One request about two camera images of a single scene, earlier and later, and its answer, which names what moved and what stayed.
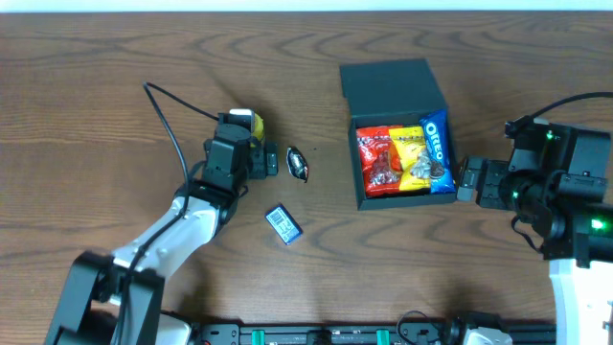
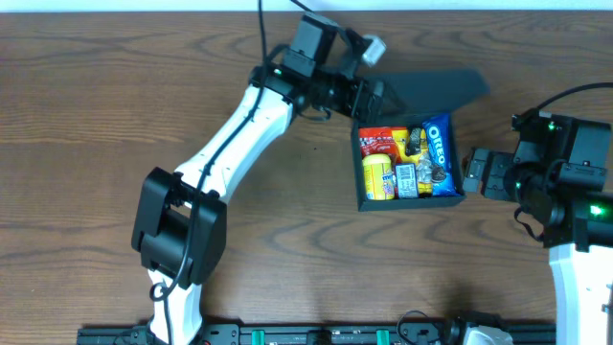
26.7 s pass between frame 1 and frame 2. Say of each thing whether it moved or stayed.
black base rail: stayed
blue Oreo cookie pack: stayed
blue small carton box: moved
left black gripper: moved
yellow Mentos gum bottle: moved
